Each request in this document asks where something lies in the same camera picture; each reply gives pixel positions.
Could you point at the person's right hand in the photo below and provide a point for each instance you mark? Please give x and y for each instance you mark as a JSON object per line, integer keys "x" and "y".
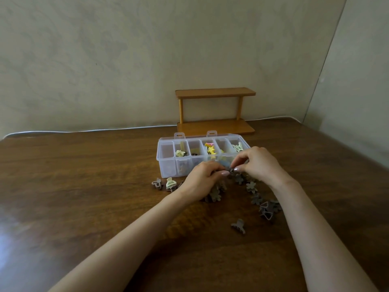
{"x": 261, "y": 165}

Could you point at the person's left hand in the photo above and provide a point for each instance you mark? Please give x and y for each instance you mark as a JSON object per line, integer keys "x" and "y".
{"x": 200, "y": 182}

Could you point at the pile of mixed hair clips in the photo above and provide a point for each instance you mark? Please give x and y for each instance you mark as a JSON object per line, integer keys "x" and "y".
{"x": 215, "y": 196}

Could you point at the solid yellow star clip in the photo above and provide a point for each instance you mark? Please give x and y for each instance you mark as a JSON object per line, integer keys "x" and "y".
{"x": 211, "y": 149}

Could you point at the clear plastic compartment box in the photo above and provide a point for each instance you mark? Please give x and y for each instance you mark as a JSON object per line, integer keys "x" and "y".
{"x": 165, "y": 162}

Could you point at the pale yellow hair clip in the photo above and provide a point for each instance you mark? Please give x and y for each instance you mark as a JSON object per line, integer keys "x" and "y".
{"x": 182, "y": 145}

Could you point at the person's right forearm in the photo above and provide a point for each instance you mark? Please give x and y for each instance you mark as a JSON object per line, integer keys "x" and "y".
{"x": 319, "y": 246}

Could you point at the person's left forearm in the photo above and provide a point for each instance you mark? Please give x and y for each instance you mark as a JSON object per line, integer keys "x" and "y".
{"x": 121, "y": 246}

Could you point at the small wooden shelf rack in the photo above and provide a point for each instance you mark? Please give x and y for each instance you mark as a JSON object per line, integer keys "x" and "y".
{"x": 214, "y": 92}

